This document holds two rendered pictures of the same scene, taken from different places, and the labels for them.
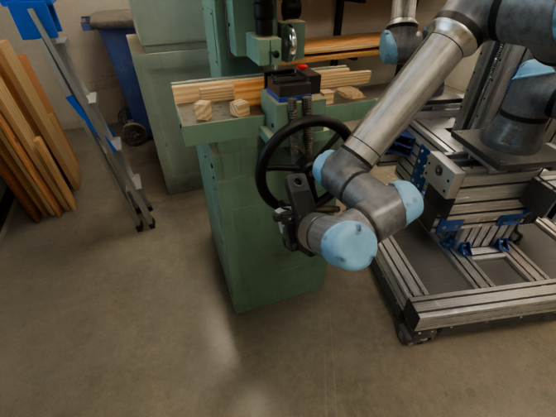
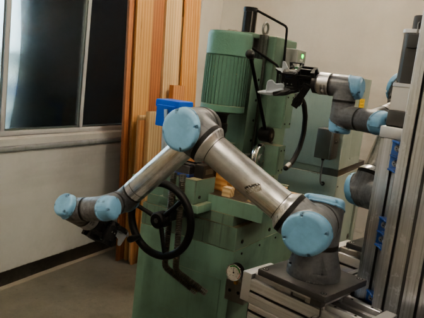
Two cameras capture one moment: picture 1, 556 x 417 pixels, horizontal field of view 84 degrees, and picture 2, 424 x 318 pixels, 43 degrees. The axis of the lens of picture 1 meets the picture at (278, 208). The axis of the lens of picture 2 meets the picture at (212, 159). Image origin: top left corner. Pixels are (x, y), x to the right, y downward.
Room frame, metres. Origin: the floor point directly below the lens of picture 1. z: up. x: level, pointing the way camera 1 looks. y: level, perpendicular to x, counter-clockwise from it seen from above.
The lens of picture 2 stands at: (-0.32, -1.60, 1.35)
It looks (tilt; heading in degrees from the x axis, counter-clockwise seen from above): 9 degrees down; 51
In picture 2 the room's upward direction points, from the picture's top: 7 degrees clockwise
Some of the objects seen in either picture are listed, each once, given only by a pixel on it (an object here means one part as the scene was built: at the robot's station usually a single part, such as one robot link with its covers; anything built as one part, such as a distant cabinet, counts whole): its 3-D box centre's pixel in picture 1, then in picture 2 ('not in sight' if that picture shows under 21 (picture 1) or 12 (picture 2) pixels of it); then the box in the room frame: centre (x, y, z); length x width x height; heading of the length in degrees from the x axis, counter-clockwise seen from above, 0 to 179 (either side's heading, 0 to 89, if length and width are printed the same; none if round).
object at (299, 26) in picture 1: (289, 40); (271, 158); (1.26, -0.04, 1.02); 0.09 x 0.07 x 0.12; 110
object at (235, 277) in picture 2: not in sight; (235, 274); (0.92, -0.28, 0.65); 0.06 x 0.04 x 0.08; 110
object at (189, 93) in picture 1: (267, 84); not in sight; (1.05, 0.03, 0.93); 0.60 x 0.02 x 0.05; 110
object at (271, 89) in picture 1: (294, 83); (192, 168); (0.85, -0.05, 0.99); 0.13 x 0.11 x 0.06; 110
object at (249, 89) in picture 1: (271, 90); (203, 176); (0.96, 0.02, 0.94); 0.23 x 0.02 x 0.07; 110
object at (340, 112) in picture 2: not in sight; (345, 117); (1.12, -0.49, 1.25); 0.11 x 0.08 x 0.11; 89
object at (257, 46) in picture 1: (263, 50); not in sight; (1.05, 0.04, 1.03); 0.14 x 0.07 x 0.09; 20
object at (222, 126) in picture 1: (280, 114); (200, 195); (0.93, -0.01, 0.87); 0.61 x 0.30 x 0.06; 110
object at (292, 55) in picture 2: not in sight; (293, 68); (1.38, 0.02, 1.40); 0.10 x 0.06 x 0.16; 20
